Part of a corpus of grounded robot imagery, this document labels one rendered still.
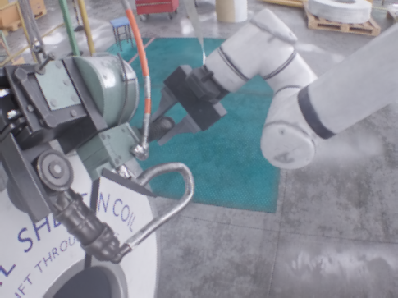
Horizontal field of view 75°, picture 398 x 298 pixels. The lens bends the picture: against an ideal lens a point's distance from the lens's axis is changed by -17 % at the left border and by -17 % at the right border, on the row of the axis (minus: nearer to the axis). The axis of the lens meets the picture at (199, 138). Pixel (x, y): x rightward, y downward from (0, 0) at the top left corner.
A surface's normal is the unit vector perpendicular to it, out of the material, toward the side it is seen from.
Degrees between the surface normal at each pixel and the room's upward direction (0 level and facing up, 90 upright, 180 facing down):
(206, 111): 65
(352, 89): 72
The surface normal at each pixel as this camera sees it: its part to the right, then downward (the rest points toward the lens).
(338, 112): -0.43, 0.54
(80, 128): -0.34, 0.24
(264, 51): -0.14, 0.48
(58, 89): 0.80, -0.43
